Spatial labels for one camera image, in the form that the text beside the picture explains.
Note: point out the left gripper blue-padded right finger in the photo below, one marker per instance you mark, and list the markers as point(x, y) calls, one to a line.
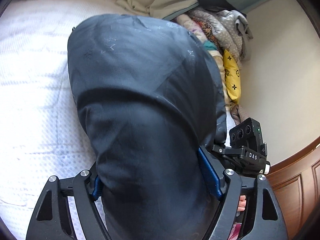
point(222, 183)

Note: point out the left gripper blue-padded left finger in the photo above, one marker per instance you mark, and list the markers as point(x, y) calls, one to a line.
point(88, 184)

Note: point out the dark navy padded coat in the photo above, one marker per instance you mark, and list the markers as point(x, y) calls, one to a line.
point(148, 94)

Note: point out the person's right hand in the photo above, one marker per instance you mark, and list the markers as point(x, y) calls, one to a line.
point(242, 203)

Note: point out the brown knitted cloth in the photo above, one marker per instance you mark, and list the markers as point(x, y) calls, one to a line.
point(238, 114)

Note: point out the brown wooden cabinet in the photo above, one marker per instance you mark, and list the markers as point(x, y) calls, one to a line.
point(295, 182)

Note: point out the white quilted bed cover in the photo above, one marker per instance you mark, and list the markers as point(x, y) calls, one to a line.
point(40, 132)

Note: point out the yellow patterned pillow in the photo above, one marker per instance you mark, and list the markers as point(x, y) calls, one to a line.
point(232, 77)

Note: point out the grey dotted folded quilt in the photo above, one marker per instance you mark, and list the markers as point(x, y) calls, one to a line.
point(229, 29)

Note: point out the pink floral folded quilt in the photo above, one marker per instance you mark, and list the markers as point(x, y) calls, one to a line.
point(185, 21)

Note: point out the black garment on pile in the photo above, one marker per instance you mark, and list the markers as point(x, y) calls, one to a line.
point(217, 6)

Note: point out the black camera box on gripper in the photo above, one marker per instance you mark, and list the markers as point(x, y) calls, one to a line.
point(247, 133)

